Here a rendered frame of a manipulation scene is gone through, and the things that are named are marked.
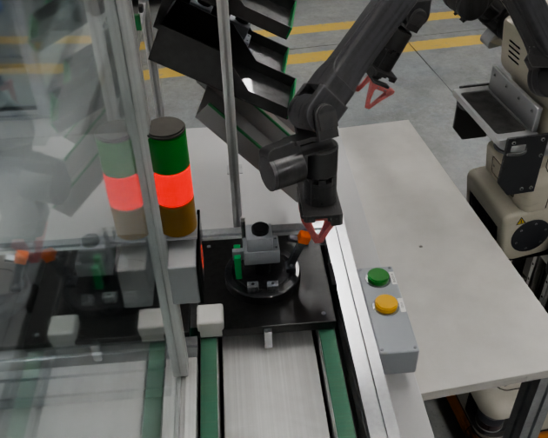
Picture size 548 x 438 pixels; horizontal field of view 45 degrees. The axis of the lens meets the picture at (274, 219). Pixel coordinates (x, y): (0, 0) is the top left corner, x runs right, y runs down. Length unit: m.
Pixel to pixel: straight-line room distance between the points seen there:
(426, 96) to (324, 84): 2.91
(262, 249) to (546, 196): 0.83
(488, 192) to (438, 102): 2.12
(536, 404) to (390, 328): 0.39
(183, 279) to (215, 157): 0.91
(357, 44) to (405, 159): 0.74
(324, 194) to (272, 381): 0.33
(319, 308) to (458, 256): 0.42
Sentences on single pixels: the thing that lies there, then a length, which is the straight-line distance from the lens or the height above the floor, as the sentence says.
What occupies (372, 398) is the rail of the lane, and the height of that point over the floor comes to 0.96.
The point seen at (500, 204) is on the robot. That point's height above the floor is 0.80.
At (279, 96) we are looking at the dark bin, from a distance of 1.32.
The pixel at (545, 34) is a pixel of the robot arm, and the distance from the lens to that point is 1.32.
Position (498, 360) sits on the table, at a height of 0.86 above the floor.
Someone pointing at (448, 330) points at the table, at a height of 0.86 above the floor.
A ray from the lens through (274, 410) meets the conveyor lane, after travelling 1.10.
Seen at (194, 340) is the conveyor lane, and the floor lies 0.96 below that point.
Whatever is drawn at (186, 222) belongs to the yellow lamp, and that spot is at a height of 1.28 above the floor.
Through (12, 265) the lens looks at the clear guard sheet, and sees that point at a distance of 0.35.
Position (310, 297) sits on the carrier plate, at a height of 0.97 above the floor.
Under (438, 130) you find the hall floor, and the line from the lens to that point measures 3.60.
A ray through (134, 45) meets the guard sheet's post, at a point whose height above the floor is 1.53.
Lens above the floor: 1.82
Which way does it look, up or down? 39 degrees down
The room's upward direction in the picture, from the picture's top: 2 degrees counter-clockwise
